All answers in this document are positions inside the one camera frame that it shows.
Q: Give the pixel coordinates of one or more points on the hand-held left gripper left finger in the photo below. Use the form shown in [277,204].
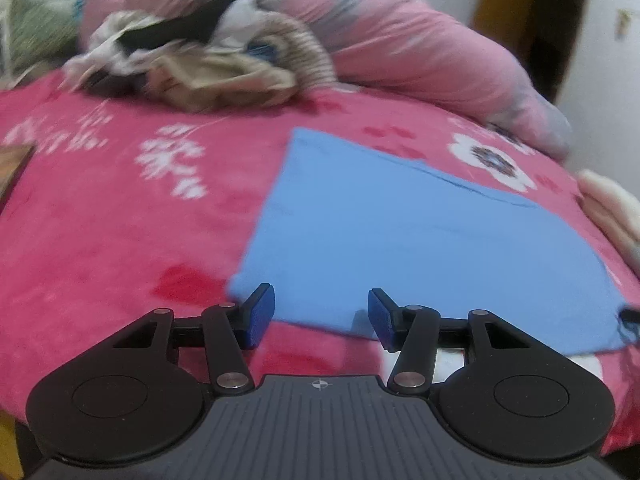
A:
[260,316]

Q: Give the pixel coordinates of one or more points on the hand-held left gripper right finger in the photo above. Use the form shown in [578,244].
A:
[377,317]

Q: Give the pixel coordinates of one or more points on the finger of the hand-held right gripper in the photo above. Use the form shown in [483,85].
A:
[632,325]

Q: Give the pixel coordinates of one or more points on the blue t-shirt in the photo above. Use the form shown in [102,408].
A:
[400,230]

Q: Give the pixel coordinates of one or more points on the folded cream cloth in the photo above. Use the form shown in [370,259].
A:
[615,205]

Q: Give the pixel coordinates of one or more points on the pink floral blanket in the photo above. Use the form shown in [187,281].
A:
[100,235]

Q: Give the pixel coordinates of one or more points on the checked knit sweater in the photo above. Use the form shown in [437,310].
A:
[305,55]

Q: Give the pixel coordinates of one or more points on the blue jeans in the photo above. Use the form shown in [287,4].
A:
[261,50]

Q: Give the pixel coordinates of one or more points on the pink grey duvet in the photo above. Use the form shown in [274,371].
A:
[400,35]

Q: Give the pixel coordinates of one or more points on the brown wooden board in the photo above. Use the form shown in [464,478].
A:
[12,170]

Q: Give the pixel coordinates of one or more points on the black garment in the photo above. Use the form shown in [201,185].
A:
[175,27]

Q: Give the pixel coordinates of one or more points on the wooden door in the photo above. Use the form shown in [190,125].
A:
[520,25]

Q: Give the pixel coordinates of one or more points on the green patterned pillow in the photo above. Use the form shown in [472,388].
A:
[40,30]

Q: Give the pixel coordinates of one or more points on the white padded headboard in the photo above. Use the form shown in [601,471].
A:
[5,35]

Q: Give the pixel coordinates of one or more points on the wall sticker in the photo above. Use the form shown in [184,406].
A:
[622,24]

